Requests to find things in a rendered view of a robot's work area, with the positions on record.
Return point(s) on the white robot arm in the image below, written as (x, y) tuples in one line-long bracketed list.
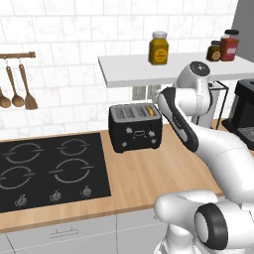
[(228, 158)]

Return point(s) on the grey toaster lever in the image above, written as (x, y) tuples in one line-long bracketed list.
[(151, 133), (128, 130)]

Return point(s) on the black toaster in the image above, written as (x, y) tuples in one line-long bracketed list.
[(135, 137)]

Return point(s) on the yellow bread slice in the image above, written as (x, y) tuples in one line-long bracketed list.
[(150, 110)]

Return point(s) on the grey hob knob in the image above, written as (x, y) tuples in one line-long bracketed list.
[(86, 190), (55, 195), (21, 200)]

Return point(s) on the yellow jar with white lid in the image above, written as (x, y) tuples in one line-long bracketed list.
[(158, 49)]

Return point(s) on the black hob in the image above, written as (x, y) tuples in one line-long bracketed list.
[(49, 172)]

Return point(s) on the wooden spatula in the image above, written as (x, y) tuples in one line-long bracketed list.
[(30, 101)]

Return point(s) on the grey cupboard front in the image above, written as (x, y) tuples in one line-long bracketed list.
[(5, 245), (135, 231)]

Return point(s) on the wooden ladle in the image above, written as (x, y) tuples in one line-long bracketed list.
[(17, 99)]

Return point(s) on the small dark brown jar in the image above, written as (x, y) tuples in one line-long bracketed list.
[(214, 52)]

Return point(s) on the black coffee machine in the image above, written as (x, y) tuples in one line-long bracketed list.
[(243, 112)]

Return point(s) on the grey drawer front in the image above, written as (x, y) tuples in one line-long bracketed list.
[(82, 238)]

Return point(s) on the wooden spoon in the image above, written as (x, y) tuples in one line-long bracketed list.
[(3, 101)]

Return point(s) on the red jar with black lid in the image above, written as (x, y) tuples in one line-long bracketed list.
[(229, 48)]

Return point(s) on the grey tall cabinet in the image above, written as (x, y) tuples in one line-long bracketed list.
[(244, 20)]

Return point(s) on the white wall socket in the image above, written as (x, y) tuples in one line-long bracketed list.
[(153, 92), (139, 93)]

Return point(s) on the white wall shelf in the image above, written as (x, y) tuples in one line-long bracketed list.
[(139, 71)]

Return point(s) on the wooden hanging rail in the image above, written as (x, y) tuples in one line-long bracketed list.
[(16, 55)]

